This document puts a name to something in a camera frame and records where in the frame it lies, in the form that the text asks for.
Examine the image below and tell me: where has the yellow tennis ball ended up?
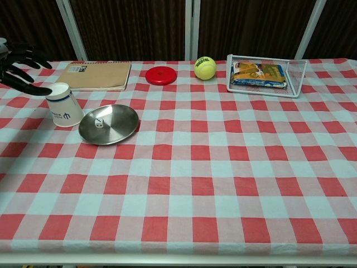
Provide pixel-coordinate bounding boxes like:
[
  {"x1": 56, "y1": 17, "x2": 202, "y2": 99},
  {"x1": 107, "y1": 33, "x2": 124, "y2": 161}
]
[{"x1": 194, "y1": 56, "x2": 217, "y2": 81}]

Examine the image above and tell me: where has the silver metal plate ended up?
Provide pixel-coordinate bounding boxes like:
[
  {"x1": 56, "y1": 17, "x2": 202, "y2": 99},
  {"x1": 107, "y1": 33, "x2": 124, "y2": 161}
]
[{"x1": 78, "y1": 104, "x2": 139, "y2": 146}]

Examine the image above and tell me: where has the white paper cup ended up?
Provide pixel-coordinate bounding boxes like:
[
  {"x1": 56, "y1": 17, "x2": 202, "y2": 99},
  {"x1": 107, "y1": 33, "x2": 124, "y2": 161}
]
[{"x1": 45, "y1": 82, "x2": 85, "y2": 128}]

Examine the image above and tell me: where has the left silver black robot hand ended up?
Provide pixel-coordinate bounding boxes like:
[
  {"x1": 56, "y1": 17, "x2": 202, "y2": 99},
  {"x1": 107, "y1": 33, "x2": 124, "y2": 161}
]
[{"x1": 0, "y1": 37, "x2": 54, "y2": 95}]

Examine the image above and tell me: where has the blue orange snack packet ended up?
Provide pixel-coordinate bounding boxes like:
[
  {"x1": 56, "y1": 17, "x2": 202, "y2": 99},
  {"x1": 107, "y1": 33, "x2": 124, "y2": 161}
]
[{"x1": 231, "y1": 61, "x2": 288, "y2": 90}]

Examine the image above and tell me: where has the red white checkered tablecloth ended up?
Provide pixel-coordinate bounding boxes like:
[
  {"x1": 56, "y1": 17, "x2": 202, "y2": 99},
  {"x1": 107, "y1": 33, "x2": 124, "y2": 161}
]
[{"x1": 0, "y1": 58, "x2": 357, "y2": 256}]

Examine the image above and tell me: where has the brown spiral notebook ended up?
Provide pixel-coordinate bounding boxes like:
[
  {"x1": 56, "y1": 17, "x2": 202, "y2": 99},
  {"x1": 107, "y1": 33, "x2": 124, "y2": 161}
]
[{"x1": 56, "y1": 60, "x2": 132, "y2": 92}]

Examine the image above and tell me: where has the dark brown partition panel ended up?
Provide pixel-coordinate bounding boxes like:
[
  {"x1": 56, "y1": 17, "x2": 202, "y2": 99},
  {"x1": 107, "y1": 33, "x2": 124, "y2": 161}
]
[
  {"x1": 303, "y1": 0, "x2": 357, "y2": 61},
  {"x1": 191, "y1": 0, "x2": 327, "y2": 61},
  {"x1": 0, "y1": 0, "x2": 76, "y2": 64},
  {"x1": 55, "y1": 0, "x2": 193, "y2": 62}
]

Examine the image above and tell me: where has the red round disc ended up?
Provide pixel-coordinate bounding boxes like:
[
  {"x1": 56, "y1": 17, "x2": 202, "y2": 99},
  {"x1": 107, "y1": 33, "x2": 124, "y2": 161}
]
[{"x1": 145, "y1": 66, "x2": 178, "y2": 85}]

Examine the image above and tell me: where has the white wire mesh basket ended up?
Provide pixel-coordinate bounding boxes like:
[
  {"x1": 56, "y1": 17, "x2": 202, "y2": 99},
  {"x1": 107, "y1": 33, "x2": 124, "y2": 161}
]
[{"x1": 226, "y1": 54, "x2": 308, "y2": 99}]

